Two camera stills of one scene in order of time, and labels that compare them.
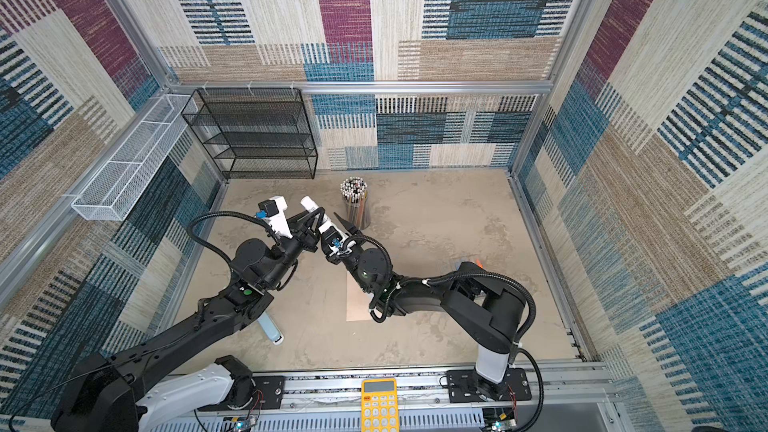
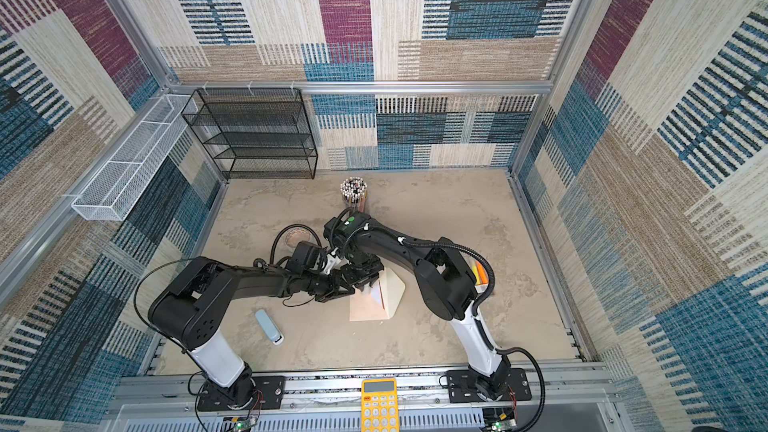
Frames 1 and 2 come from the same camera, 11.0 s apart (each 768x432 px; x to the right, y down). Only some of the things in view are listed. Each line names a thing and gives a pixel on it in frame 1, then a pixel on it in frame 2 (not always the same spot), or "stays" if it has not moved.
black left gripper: x=300 y=230 → x=334 y=288
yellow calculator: x=379 y=409 stays
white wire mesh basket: x=117 y=188 stays
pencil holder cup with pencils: x=355 y=193 stays
